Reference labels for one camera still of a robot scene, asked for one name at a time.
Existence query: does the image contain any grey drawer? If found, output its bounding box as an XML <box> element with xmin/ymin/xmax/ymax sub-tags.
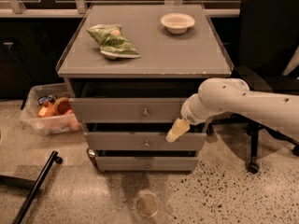
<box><xmin>85</xmin><ymin>132</ymin><xmax>206</xmax><ymax>151</ymax></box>
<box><xmin>70</xmin><ymin>98</ymin><xmax>185</xmax><ymax>123</ymax></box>
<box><xmin>95</xmin><ymin>157</ymin><xmax>198</xmax><ymax>172</ymax></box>

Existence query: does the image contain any green chip bag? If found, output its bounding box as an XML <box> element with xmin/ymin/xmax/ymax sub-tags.
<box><xmin>87</xmin><ymin>24</ymin><xmax>140</xmax><ymax>60</ymax></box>

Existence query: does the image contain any black office chair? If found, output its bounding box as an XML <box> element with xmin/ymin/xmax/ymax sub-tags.
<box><xmin>214</xmin><ymin>0</ymin><xmax>299</xmax><ymax>175</ymax></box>

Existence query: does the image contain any grey middle drawer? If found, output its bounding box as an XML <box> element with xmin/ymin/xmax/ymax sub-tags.
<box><xmin>85</xmin><ymin>132</ymin><xmax>206</xmax><ymax>151</ymax></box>

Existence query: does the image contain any grey drawer cabinet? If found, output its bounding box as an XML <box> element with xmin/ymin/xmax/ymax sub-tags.
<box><xmin>58</xmin><ymin>5</ymin><xmax>233</xmax><ymax>167</ymax></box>

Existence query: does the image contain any grey top drawer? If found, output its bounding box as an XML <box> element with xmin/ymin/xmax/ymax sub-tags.
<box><xmin>70</xmin><ymin>98</ymin><xmax>185</xmax><ymax>123</ymax></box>

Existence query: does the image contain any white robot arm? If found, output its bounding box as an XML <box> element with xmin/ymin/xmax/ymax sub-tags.
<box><xmin>166</xmin><ymin>78</ymin><xmax>299</xmax><ymax>143</ymax></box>

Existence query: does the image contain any clear plastic bin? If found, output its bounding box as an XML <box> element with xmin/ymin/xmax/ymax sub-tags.
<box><xmin>21</xmin><ymin>83</ymin><xmax>81</xmax><ymax>135</ymax></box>

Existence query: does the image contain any orange cup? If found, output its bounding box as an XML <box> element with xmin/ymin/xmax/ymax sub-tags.
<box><xmin>54</xmin><ymin>97</ymin><xmax>72</xmax><ymax>115</ymax></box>

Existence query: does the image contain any orange block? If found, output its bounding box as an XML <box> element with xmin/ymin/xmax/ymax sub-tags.
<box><xmin>37</xmin><ymin>101</ymin><xmax>55</xmax><ymax>118</ymax></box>

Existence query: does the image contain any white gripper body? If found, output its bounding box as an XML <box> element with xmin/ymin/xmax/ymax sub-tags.
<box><xmin>181</xmin><ymin>94</ymin><xmax>211</xmax><ymax>125</ymax></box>

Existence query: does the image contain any round floor disc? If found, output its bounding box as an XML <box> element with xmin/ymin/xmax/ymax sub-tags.
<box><xmin>135</xmin><ymin>190</ymin><xmax>160</xmax><ymax>219</ymax></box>

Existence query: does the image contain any metal railing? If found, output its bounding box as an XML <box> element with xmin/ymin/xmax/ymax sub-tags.
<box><xmin>0</xmin><ymin>0</ymin><xmax>241</xmax><ymax>19</ymax></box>

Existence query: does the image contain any white bowl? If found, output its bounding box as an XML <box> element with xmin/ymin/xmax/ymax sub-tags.
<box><xmin>161</xmin><ymin>13</ymin><xmax>195</xmax><ymax>35</ymax></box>

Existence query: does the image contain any grey bottom drawer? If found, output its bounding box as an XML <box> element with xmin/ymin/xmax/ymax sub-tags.
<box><xmin>95</xmin><ymin>157</ymin><xmax>198</xmax><ymax>172</ymax></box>

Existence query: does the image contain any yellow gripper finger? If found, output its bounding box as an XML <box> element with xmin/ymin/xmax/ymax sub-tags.
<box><xmin>166</xmin><ymin>119</ymin><xmax>190</xmax><ymax>143</ymax></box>

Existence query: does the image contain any black metal stand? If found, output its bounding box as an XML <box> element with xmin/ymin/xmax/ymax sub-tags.
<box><xmin>0</xmin><ymin>150</ymin><xmax>63</xmax><ymax>224</ymax></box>

